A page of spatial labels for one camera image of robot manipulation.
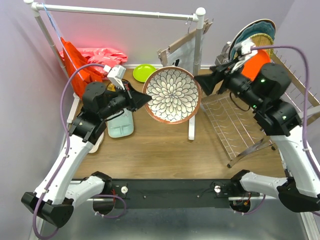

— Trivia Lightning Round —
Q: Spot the beige clip hanger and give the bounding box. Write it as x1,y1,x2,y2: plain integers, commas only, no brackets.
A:
156,14,215,66

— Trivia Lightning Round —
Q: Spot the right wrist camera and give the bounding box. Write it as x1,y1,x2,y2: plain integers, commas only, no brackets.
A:
231,38,258,74

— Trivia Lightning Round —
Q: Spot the orange plastic plate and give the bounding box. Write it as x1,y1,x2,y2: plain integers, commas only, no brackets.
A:
241,49,271,82

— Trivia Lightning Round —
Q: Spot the pink plastic bag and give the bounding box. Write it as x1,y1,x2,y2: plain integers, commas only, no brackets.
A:
57,47,129,73

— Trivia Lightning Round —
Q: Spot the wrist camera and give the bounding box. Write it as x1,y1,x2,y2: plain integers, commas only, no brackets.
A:
103,64,126,90
231,38,258,74

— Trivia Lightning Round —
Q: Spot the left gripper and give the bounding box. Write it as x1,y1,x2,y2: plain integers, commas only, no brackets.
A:
99,81,153,120

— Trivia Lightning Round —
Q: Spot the large floral ceramic plate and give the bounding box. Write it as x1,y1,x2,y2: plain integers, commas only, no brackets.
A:
227,18,277,58

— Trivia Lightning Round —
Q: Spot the metal dish rack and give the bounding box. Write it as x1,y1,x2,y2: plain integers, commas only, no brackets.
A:
210,45,316,167

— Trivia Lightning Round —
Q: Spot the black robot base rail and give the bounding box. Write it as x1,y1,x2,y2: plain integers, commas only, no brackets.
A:
82,178,268,210

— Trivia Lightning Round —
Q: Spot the woven bamboo plate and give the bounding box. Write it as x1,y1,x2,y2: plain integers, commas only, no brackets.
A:
249,33,274,47

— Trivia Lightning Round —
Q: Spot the lime green plate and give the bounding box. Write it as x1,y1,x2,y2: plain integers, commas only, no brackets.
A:
132,64,157,83

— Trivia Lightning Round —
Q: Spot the teal scalloped plate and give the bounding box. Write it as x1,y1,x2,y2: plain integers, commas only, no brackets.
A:
229,20,276,61

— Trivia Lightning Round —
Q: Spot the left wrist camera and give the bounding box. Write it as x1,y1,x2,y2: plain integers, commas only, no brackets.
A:
103,64,126,90

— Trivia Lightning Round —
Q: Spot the orange garment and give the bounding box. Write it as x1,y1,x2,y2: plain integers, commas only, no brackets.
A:
59,36,106,100

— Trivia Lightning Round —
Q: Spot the brown rim floral plate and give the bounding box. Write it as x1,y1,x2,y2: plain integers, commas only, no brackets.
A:
142,66,202,125

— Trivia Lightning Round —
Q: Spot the white striped plate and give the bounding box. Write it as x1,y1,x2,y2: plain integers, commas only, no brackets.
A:
88,132,105,154

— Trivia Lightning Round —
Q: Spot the blue wire hanger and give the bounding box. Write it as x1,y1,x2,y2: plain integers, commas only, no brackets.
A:
42,3,78,71

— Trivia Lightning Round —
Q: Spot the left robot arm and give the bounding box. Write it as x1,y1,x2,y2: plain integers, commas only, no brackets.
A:
21,81,152,228

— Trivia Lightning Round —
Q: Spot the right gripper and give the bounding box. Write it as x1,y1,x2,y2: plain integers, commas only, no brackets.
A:
194,56,264,111

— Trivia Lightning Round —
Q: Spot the dark yellow patterned plate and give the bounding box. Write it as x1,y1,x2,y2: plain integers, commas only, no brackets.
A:
106,79,129,92

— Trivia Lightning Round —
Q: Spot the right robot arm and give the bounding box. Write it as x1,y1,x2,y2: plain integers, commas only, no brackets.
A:
194,62,320,213

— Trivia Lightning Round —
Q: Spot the white clothes rack frame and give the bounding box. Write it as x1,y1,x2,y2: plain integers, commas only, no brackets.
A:
23,0,207,141

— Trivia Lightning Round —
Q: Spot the light blue divided tray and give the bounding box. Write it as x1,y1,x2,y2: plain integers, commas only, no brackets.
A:
107,109,134,138

